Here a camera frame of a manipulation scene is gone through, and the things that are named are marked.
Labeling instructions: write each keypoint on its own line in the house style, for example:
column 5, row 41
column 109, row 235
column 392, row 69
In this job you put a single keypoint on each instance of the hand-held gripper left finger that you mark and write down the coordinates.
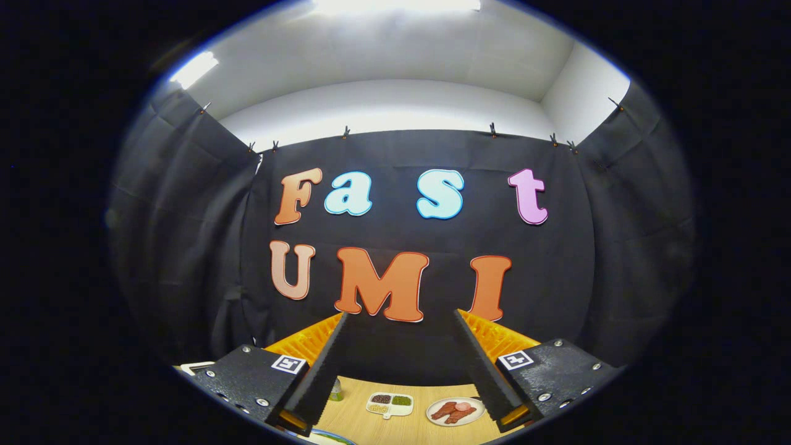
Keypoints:
column 318, row 374

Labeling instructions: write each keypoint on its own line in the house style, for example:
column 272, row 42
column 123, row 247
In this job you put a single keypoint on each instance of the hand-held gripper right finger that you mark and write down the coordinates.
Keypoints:
column 485, row 374

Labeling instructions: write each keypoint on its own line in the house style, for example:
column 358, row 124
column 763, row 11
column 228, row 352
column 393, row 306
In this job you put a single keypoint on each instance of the silver bottle green label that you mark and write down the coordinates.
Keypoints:
column 337, row 390

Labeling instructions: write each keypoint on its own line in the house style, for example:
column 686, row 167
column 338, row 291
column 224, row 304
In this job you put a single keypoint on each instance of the brown meat slice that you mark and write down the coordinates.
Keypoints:
column 444, row 411
column 462, row 415

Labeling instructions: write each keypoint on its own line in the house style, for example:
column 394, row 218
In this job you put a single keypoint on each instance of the dark red beans pile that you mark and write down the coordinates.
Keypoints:
column 380, row 399

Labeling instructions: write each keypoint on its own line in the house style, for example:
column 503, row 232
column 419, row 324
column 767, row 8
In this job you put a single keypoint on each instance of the white oval meat plate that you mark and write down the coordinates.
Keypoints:
column 432, row 420

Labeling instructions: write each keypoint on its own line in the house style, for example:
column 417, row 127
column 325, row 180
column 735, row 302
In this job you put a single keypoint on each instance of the blue plate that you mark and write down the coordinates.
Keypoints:
column 346, row 441

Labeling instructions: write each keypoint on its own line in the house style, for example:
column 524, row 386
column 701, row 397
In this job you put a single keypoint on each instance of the green beans pile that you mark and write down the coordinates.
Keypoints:
column 401, row 400

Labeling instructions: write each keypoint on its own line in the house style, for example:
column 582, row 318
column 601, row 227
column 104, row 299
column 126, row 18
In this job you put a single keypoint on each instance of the white divided tray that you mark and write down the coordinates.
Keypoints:
column 405, row 411

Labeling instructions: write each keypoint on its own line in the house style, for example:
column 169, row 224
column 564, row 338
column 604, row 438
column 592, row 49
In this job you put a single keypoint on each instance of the cream white toaster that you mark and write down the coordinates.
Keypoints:
column 196, row 368

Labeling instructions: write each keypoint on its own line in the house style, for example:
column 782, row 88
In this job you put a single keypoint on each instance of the black backdrop cloth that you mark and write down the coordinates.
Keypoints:
column 401, row 235

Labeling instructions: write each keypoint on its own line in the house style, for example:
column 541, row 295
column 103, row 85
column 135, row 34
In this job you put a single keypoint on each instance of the ceiling light panel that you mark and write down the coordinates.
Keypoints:
column 395, row 6
column 194, row 69

